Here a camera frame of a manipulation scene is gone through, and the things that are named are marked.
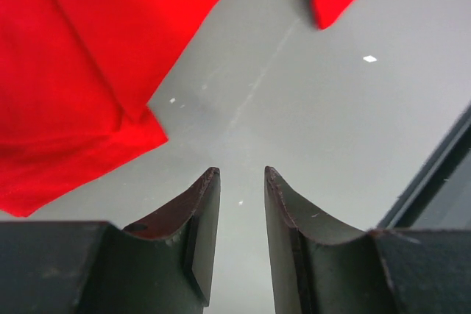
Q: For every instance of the red t shirt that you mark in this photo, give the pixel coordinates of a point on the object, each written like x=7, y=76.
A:
x=76, y=79

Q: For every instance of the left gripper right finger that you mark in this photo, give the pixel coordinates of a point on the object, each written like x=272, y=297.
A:
x=320, y=264

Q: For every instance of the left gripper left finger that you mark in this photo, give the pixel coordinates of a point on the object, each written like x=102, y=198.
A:
x=161, y=263

